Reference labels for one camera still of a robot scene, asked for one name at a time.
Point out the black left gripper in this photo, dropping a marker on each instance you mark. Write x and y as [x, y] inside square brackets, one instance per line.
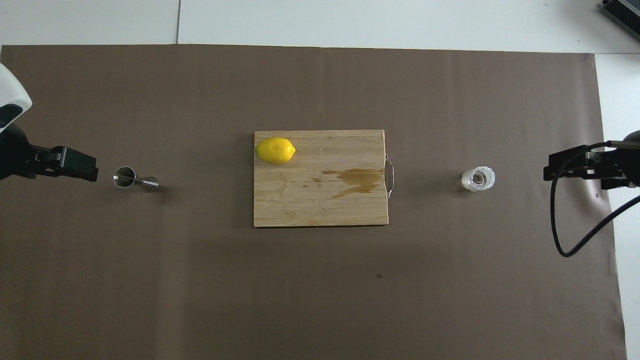
[15, 152]

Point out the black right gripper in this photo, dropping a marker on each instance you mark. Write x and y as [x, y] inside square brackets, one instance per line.
[634, 155]

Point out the steel double jigger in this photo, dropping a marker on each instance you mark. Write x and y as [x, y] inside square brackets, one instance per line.
[125, 177]

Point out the clear faceted glass cup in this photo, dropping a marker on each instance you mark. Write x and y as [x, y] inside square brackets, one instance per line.
[478, 179]

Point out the grey ridged device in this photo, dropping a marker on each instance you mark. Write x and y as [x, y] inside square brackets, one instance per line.
[625, 15]

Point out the brown paper table mat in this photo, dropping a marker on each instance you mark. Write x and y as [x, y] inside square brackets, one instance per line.
[200, 290]

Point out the yellow lemon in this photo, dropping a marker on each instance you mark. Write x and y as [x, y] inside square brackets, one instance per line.
[275, 151]

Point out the wooden cutting board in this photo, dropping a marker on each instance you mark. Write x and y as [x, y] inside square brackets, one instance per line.
[310, 200]

